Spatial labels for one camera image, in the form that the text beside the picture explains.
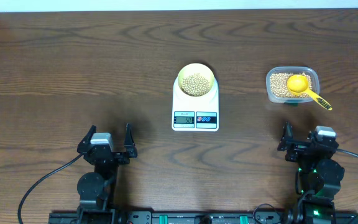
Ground black mounting rail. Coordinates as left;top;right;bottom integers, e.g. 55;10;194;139
48;210;358;224

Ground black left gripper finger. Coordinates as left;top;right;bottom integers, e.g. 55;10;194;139
77;125;96;154
124;123;138;158

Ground clear container of soybeans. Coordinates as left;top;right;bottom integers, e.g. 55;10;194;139
266;66;320;103

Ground yellow measuring scoop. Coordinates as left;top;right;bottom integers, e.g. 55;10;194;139
287;75;333;111

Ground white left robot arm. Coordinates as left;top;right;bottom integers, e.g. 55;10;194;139
76;124;138;223

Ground pale yellow bowl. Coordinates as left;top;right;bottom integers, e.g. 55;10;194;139
177;63;215;97

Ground white digital kitchen scale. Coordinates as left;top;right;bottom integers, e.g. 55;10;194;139
172;78;219;132

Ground soybeans in bowl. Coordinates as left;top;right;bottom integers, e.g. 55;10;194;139
181;73;210;96

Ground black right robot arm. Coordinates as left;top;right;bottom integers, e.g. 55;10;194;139
277;122;345;223

